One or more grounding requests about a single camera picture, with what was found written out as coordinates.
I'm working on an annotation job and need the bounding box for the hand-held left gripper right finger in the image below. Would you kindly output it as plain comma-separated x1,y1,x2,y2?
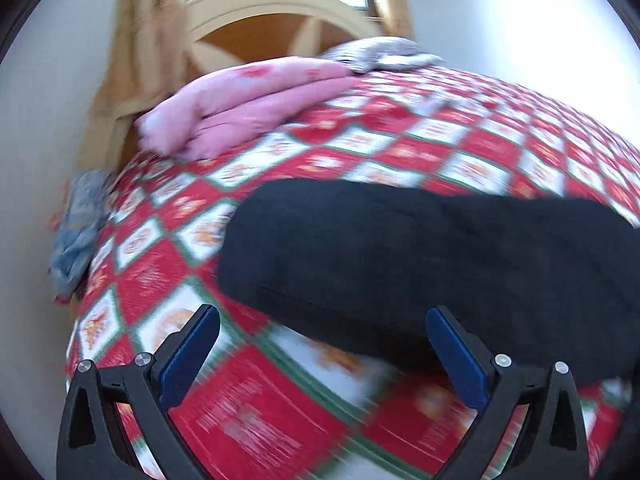
424,305,592,480

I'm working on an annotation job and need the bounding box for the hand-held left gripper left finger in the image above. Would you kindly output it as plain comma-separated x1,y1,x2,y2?
57,304,221,480

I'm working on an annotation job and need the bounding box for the black garment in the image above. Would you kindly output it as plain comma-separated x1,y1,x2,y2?
216,178,640,387

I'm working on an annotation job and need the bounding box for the blue grey cloth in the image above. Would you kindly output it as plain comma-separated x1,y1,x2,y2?
47,170,117,302

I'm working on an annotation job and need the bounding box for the red checkered bedspread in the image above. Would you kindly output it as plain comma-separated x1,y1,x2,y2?
65,64,640,480

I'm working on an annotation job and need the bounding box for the pink folded blanket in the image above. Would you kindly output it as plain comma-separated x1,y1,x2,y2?
135,56,362,161

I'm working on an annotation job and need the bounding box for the grey pillow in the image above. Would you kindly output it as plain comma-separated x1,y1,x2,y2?
320,37,447,74

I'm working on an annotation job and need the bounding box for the wooden headboard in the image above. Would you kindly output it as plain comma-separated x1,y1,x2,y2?
184,0,397,87

